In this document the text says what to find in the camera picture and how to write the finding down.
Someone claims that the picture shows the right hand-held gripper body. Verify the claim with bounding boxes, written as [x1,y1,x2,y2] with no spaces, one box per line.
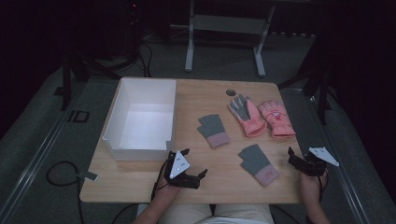
[293,147,340,177]

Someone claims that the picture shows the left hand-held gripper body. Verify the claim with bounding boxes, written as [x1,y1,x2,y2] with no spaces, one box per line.
[163,150,201,190]

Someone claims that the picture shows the pink ski glove printed back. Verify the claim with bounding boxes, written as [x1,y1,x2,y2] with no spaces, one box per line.
[257,99,296,139]

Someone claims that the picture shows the grey knit glove pink cuff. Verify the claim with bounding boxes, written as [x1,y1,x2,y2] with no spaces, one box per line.
[237,143,280,188]
[196,114,232,149]

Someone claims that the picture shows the white storage box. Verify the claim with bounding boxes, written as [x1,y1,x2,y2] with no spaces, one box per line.
[102,77,177,162]

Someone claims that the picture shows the pink ski glove grey palm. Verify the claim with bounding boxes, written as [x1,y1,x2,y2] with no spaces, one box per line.
[227,93,268,138]

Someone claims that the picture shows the person's left hand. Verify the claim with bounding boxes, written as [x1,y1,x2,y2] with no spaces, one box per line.
[154,161,182,202]

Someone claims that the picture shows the person's right hand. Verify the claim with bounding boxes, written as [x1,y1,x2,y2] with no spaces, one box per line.
[298,169,329,204]

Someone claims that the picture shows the person's beige trousers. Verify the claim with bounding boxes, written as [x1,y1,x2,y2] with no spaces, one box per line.
[136,203,276,224]

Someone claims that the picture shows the black metal stand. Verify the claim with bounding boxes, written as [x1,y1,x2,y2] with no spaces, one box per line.
[53,0,144,112]
[277,36,333,126]

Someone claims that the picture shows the left hand-held gripper black cable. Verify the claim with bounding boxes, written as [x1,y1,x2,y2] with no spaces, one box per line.
[150,161,171,202]

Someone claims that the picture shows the hand-held gripper black cable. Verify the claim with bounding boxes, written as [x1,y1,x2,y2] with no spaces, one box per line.
[317,169,329,203]
[150,161,171,202]

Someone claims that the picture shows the right hand-held gripper black cable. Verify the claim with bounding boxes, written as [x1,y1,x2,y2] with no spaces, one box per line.
[317,169,329,203]

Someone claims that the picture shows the metal floor rail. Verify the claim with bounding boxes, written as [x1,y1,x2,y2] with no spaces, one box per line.
[0,81,87,224]
[306,90,372,224]

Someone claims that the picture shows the black background cables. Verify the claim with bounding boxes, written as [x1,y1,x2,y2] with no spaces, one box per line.
[136,40,154,78]

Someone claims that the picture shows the black floor cable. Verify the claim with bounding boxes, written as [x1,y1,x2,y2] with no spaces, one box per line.
[45,161,86,224]

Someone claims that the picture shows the white metal desk frame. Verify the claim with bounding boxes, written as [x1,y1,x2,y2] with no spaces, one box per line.
[184,0,277,78]

